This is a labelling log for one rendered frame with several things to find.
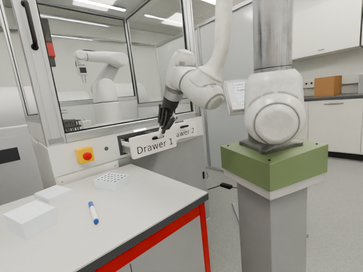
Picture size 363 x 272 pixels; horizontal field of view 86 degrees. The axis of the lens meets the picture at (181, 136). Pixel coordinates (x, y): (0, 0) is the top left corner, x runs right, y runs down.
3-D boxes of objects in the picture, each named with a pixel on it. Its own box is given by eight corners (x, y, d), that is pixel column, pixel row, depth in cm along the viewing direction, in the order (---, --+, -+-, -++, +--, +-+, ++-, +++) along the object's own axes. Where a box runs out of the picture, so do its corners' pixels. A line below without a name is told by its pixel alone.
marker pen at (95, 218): (99, 223, 57) (98, 218, 57) (93, 225, 57) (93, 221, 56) (93, 204, 69) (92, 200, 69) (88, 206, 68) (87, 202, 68)
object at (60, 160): (203, 134, 155) (201, 116, 152) (54, 177, 89) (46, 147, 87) (141, 129, 226) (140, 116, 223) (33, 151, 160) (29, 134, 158)
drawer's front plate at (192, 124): (196, 134, 147) (195, 120, 145) (166, 143, 129) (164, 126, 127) (195, 134, 149) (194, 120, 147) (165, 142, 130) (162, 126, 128)
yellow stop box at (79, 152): (95, 160, 96) (93, 146, 95) (80, 164, 92) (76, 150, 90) (92, 158, 100) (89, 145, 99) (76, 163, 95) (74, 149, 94)
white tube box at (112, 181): (130, 182, 85) (129, 174, 84) (116, 191, 78) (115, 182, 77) (109, 179, 91) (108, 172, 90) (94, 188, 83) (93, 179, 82)
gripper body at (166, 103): (183, 101, 89) (177, 118, 95) (173, 92, 94) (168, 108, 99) (170, 103, 84) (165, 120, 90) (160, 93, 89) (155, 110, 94)
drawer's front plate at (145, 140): (176, 145, 117) (174, 128, 115) (133, 159, 99) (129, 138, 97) (175, 145, 118) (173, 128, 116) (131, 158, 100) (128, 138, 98)
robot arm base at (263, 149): (313, 143, 76) (314, 129, 74) (263, 155, 71) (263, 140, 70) (279, 134, 93) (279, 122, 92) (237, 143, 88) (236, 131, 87)
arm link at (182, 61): (159, 80, 85) (175, 95, 78) (168, 43, 76) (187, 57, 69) (178, 80, 92) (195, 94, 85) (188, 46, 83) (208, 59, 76)
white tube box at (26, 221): (59, 222, 60) (55, 206, 59) (26, 240, 53) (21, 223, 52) (39, 213, 67) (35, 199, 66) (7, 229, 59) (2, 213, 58)
